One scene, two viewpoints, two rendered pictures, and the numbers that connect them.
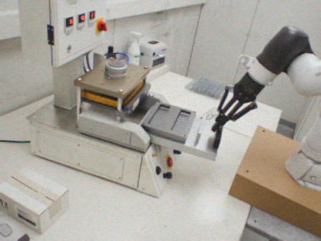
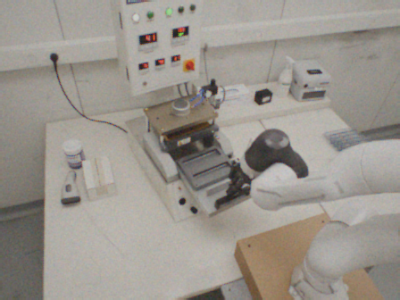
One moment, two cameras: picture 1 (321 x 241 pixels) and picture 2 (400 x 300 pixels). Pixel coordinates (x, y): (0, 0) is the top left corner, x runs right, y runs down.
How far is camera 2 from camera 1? 0.83 m
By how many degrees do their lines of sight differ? 38
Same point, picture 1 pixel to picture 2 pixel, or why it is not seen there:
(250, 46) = not seen: outside the picture
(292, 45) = (260, 151)
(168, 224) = (162, 244)
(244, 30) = not seen: outside the picture
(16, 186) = (92, 166)
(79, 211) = (120, 201)
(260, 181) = (250, 261)
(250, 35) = not seen: outside the picture
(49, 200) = (98, 183)
